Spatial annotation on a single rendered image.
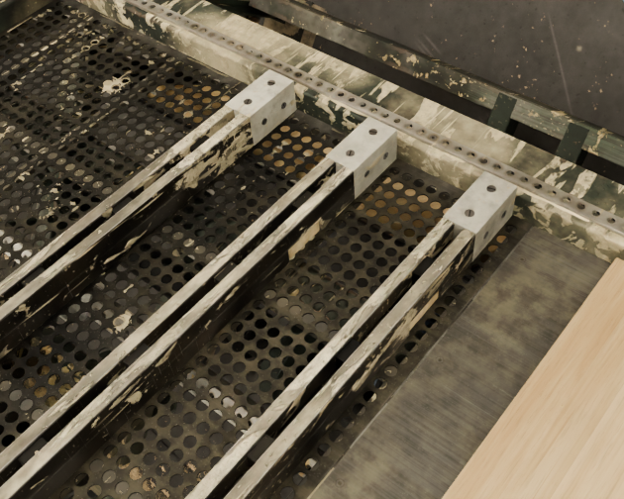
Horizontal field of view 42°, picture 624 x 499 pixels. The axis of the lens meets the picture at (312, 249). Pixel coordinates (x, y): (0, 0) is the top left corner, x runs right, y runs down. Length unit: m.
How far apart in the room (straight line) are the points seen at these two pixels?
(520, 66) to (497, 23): 0.14
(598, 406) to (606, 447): 0.06
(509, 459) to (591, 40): 1.38
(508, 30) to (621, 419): 1.38
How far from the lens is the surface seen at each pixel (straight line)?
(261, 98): 1.50
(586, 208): 1.34
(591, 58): 2.25
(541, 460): 1.12
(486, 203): 1.30
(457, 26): 2.38
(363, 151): 1.37
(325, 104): 1.51
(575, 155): 2.08
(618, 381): 1.21
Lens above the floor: 2.17
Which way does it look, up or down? 54 degrees down
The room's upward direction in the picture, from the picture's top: 107 degrees counter-clockwise
